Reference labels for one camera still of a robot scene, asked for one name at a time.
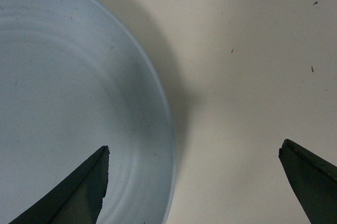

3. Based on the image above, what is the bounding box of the blue plate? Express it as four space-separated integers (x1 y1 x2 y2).
1 0 176 223

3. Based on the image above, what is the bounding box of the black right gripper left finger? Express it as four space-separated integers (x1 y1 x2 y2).
11 146 110 223

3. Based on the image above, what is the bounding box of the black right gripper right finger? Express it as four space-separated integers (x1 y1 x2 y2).
279 139 336 223

